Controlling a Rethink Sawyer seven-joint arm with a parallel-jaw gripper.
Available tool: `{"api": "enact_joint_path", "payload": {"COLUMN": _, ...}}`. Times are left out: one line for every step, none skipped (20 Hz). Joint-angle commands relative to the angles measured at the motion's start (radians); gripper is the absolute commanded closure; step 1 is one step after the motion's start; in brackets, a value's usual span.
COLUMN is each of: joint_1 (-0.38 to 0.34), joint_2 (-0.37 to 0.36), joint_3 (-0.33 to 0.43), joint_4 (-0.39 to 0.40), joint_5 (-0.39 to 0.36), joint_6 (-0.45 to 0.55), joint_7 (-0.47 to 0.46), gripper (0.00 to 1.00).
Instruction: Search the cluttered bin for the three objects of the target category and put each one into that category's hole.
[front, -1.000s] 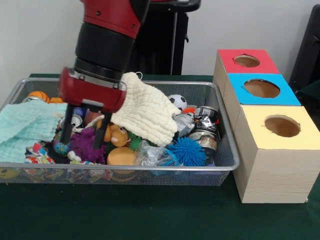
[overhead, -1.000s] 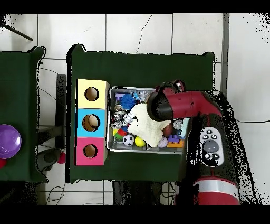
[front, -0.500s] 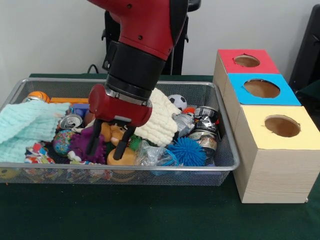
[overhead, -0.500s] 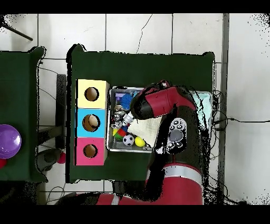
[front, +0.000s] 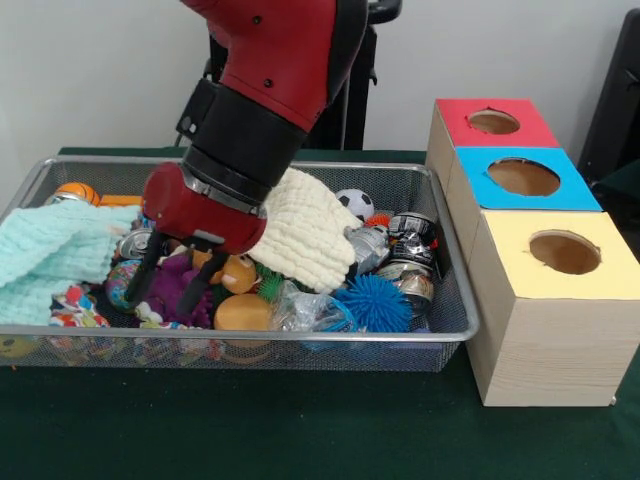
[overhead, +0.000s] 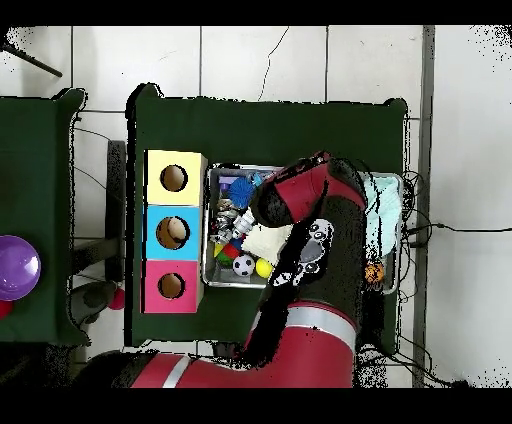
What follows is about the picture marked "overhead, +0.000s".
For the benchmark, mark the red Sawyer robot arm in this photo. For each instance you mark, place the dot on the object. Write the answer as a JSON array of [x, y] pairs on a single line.
[[316, 352]]

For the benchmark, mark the shallow clear mesh bin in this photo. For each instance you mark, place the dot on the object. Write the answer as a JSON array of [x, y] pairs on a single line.
[[224, 282]]

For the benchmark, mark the wooden box with three holes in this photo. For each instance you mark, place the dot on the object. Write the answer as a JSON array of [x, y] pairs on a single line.
[[174, 200]]

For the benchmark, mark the blue spiky ball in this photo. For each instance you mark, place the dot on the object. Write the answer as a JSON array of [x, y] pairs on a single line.
[[242, 192]]

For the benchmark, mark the cream waffle cloth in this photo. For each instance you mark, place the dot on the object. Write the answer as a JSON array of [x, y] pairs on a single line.
[[266, 242]]

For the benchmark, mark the small soccer ball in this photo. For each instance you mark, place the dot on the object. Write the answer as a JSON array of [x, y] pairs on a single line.
[[243, 265]]

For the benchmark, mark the yellow ball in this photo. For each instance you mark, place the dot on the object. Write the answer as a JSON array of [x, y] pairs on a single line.
[[264, 268]]

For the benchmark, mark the mint waffle cloth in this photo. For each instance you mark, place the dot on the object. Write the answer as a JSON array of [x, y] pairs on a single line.
[[388, 208]]

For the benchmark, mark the small orange basketball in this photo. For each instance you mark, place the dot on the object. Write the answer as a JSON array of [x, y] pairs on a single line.
[[374, 273]]

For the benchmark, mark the dark green side tablecloth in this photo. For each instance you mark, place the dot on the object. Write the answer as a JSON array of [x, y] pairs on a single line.
[[32, 180]]

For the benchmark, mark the purple plastic bowl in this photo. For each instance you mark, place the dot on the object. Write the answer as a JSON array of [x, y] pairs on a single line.
[[18, 268]]

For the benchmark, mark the thin black rod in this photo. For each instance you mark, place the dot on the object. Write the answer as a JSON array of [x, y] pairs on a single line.
[[32, 60]]

